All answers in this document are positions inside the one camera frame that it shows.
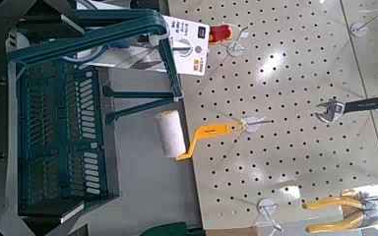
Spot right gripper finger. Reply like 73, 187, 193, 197
0, 200, 86, 236
0, 0, 86, 39

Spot blue scissors with card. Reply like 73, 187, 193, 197
62, 14, 211, 78

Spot teal plastic crate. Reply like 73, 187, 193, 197
5, 9, 185, 218

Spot red yellow screwdriver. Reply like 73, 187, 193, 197
208, 24, 233, 44

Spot white pegboard hook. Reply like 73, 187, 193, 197
241, 115, 273, 134
349, 4, 378, 38
256, 197, 284, 232
225, 26, 251, 58

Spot beige perforated pegboard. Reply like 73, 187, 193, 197
166, 0, 378, 230

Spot yellow pliers with card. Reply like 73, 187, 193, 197
301, 182, 378, 234

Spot black adjustable wrench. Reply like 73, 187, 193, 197
314, 94, 378, 124

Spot white paint roller yellow handle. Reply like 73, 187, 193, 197
154, 109, 247, 162

